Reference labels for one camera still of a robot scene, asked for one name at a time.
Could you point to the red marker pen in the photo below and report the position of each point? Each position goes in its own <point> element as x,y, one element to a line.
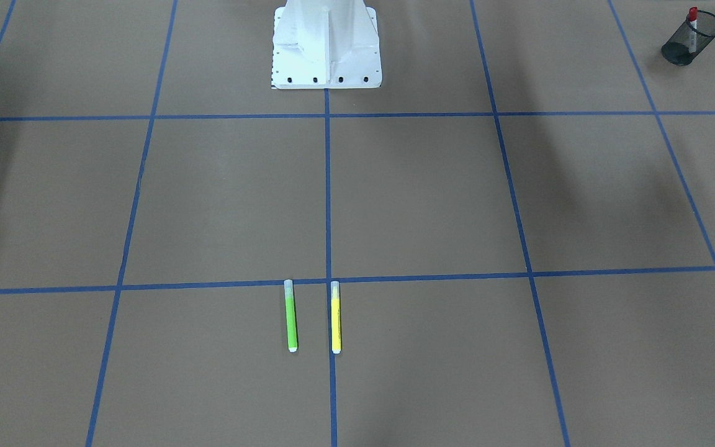
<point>692,21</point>

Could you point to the yellow marker pen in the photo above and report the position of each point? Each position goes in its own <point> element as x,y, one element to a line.
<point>336,344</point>

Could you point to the green marker pen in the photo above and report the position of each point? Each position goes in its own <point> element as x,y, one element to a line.
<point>289,308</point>

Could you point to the near black mesh cup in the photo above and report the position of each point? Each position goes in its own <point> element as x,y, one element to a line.
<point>675,49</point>

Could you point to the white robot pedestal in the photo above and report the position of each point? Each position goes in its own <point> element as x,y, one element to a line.
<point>326,45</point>

